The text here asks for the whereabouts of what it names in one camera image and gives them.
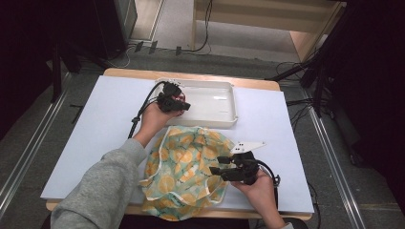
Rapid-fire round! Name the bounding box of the person's right hand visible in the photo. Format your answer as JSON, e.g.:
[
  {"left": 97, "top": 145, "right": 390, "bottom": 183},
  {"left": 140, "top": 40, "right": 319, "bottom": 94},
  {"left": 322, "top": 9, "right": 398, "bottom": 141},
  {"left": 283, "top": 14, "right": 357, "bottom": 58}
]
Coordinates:
[{"left": 230, "top": 170, "right": 279, "bottom": 219}]

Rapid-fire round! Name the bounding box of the black metal stand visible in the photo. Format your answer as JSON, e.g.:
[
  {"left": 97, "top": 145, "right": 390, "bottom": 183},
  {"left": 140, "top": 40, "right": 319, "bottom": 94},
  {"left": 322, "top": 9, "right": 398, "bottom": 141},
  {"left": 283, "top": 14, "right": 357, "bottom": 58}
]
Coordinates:
[{"left": 266, "top": 31, "right": 352, "bottom": 118}]

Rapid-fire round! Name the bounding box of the white table cover sheet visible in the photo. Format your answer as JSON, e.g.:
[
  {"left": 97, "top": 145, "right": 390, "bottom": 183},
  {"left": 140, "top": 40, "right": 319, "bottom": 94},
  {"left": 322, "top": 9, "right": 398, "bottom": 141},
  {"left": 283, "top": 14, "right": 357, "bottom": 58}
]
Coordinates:
[{"left": 40, "top": 74, "right": 315, "bottom": 215}]

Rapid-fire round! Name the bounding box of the person's left hand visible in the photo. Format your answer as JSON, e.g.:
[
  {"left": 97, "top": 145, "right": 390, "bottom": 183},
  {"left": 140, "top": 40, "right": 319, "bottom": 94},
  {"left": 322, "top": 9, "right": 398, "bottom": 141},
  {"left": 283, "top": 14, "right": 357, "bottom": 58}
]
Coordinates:
[{"left": 135, "top": 101, "right": 185, "bottom": 145}]

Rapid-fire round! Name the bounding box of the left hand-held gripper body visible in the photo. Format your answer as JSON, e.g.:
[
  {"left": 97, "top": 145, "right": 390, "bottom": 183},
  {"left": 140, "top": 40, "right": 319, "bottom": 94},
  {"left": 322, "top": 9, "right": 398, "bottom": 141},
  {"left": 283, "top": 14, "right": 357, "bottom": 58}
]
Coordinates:
[{"left": 155, "top": 78, "right": 185, "bottom": 113}]

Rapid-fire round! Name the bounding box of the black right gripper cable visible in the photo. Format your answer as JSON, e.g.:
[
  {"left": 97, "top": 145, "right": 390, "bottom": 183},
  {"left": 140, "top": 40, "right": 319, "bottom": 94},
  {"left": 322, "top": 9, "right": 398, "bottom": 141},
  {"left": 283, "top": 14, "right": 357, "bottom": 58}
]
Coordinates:
[{"left": 257, "top": 158, "right": 282, "bottom": 209}]

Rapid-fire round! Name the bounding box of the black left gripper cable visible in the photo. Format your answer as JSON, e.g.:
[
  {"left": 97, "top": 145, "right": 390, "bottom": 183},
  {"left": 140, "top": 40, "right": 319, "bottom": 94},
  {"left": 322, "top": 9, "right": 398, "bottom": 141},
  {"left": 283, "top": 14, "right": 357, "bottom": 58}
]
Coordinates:
[{"left": 127, "top": 80, "right": 167, "bottom": 139}]

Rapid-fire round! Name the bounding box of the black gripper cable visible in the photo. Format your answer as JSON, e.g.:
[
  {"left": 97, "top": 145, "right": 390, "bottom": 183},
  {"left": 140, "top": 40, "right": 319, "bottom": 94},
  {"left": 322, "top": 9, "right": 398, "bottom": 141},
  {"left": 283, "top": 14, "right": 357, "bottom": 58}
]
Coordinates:
[
  {"left": 127, "top": 80, "right": 167, "bottom": 139},
  {"left": 257, "top": 158, "right": 282, "bottom": 209}
]

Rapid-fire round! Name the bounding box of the thin black hanging cable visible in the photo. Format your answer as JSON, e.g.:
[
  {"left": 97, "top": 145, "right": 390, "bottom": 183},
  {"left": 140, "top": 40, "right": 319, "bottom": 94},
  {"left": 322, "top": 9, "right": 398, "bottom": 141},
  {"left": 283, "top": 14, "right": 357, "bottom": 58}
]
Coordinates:
[{"left": 182, "top": 0, "right": 214, "bottom": 54}]

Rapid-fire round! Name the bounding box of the wooden table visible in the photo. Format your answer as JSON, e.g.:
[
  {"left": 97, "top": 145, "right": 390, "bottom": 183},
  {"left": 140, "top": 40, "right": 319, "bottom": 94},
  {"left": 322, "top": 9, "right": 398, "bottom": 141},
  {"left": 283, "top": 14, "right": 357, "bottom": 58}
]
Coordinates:
[{"left": 45, "top": 67, "right": 313, "bottom": 221}]

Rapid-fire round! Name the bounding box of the black curtain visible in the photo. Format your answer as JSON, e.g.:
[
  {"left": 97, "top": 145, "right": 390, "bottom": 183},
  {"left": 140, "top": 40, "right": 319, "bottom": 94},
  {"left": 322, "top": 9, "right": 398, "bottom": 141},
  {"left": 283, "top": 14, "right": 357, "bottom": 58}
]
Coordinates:
[{"left": 0, "top": 0, "right": 96, "bottom": 141}]

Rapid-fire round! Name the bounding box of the lemon print cloth bag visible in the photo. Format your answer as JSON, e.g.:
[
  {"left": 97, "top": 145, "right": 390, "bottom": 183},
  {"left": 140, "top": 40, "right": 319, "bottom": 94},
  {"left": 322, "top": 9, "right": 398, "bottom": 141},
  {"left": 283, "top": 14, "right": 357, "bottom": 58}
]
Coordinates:
[{"left": 139, "top": 124, "right": 237, "bottom": 222}]

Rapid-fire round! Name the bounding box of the white floor cable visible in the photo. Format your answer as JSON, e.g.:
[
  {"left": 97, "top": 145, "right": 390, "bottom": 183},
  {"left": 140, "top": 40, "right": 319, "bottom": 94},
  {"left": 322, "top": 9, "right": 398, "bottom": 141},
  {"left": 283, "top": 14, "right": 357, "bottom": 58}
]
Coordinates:
[{"left": 106, "top": 44, "right": 137, "bottom": 70}]

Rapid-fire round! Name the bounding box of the white plastic tray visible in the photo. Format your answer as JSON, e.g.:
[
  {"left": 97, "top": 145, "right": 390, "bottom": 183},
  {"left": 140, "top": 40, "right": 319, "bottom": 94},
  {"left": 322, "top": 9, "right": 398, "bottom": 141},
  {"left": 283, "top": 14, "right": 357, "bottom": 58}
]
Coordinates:
[{"left": 155, "top": 77, "right": 239, "bottom": 130}]

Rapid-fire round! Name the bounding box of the metal floor rail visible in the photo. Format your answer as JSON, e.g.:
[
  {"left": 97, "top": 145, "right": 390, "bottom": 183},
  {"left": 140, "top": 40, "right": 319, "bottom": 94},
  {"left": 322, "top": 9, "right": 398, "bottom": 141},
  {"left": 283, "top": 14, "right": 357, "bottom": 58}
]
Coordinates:
[
  {"left": 300, "top": 87, "right": 367, "bottom": 229},
  {"left": 0, "top": 73, "right": 73, "bottom": 211}
]

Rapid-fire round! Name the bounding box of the bundle of black floor cables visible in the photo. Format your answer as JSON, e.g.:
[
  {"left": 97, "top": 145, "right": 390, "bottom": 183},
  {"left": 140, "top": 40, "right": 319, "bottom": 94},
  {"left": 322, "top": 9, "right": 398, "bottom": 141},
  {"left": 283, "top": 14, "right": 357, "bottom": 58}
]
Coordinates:
[{"left": 285, "top": 96, "right": 323, "bottom": 132}]

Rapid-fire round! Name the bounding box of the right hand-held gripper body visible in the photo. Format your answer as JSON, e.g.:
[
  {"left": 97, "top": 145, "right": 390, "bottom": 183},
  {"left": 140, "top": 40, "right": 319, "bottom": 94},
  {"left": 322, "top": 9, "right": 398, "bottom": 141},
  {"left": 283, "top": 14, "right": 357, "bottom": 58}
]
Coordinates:
[{"left": 222, "top": 140, "right": 267, "bottom": 186}]

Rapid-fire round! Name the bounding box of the dark cabinet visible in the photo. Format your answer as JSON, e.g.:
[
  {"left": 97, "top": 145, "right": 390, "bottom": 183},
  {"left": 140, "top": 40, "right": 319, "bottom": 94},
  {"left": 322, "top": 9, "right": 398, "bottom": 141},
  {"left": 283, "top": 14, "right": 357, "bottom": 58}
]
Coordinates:
[{"left": 90, "top": 0, "right": 139, "bottom": 61}]

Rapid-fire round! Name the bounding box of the light wooden shelf unit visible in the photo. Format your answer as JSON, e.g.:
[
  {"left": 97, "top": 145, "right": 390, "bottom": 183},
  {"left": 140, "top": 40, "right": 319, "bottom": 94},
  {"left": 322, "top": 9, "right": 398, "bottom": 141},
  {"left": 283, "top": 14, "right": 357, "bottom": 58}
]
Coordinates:
[{"left": 190, "top": 0, "right": 348, "bottom": 63}]

